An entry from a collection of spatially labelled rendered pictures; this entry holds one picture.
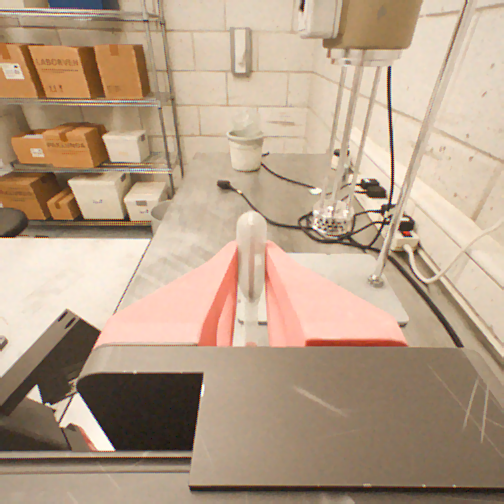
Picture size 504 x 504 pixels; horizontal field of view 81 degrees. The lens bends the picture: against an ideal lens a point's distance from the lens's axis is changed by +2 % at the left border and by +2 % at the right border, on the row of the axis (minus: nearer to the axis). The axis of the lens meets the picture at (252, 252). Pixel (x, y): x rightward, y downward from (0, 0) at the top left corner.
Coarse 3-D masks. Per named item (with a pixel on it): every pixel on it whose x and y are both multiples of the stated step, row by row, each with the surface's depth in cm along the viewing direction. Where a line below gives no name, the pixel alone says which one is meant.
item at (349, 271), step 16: (304, 256) 65; (320, 256) 65; (336, 256) 65; (352, 256) 65; (368, 256) 66; (320, 272) 61; (336, 272) 61; (352, 272) 61; (368, 272) 61; (352, 288) 57; (368, 288) 57; (384, 288) 57; (240, 304) 53; (384, 304) 53; (400, 304) 53; (240, 320) 50; (400, 320) 50
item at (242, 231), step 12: (240, 216) 11; (252, 216) 11; (240, 228) 11; (240, 240) 11; (252, 240) 11; (240, 252) 12; (252, 252) 11; (240, 264) 12; (252, 264) 12; (240, 276) 12; (252, 276) 12; (240, 288) 13; (252, 288) 12
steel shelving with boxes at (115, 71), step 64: (0, 0) 157; (64, 0) 163; (0, 64) 174; (64, 64) 177; (128, 64) 177; (0, 128) 204; (64, 128) 205; (0, 192) 222; (64, 192) 240; (128, 192) 242
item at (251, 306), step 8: (248, 224) 11; (248, 304) 13; (256, 304) 13; (248, 312) 14; (256, 312) 14; (248, 320) 14; (256, 320) 14; (248, 328) 14; (256, 328) 15; (248, 336) 15; (256, 336) 15; (248, 344) 15; (256, 344) 15
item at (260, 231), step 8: (256, 216) 11; (256, 224) 11; (264, 224) 11; (256, 232) 11; (264, 232) 11; (256, 240) 11; (264, 240) 11; (256, 248) 11; (264, 248) 12; (256, 256) 11; (264, 256) 12; (256, 264) 12; (264, 264) 12; (256, 272) 12; (264, 272) 12; (256, 280) 12; (264, 280) 13; (256, 288) 12; (256, 296) 13
